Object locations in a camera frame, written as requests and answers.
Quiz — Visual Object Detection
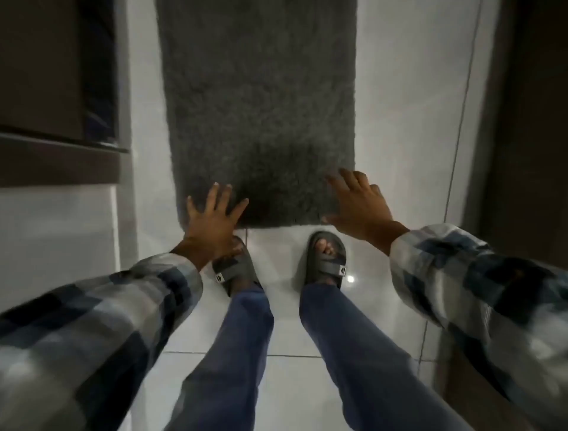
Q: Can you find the person's left hand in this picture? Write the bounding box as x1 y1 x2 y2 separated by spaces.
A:
184 182 250 263

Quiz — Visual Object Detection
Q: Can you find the person's right hand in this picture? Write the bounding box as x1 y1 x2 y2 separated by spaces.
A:
322 168 398 247

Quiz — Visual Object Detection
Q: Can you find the person's right forearm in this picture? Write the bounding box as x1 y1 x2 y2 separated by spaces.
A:
376 221 568 431

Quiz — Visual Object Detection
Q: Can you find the person's left forearm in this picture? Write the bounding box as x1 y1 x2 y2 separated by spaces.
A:
0 237 222 431

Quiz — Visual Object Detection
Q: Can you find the grey right sandal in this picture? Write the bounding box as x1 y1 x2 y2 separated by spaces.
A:
303 230 348 292

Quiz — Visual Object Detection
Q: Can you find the grey sandal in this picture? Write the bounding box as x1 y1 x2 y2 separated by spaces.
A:
212 235 263 297
303 230 348 292

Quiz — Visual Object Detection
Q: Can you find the grey left sandal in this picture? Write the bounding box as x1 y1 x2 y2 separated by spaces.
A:
212 235 263 297

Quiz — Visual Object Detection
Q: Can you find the grey shaggy rug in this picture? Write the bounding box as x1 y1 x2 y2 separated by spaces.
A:
155 0 358 230

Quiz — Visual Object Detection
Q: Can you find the person's right leg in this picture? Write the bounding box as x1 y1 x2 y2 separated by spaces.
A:
298 281 473 431

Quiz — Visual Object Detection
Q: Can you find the person's leg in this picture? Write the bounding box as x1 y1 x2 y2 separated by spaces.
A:
298 281 473 431
163 282 276 431

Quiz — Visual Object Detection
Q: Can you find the person's left leg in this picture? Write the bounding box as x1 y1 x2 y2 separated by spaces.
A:
163 282 276 431

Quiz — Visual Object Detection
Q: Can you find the dark brown cabinet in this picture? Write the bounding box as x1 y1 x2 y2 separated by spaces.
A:
0 0 131 189

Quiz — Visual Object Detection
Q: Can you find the brown wooden door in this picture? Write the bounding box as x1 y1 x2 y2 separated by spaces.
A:
433 0 568 431

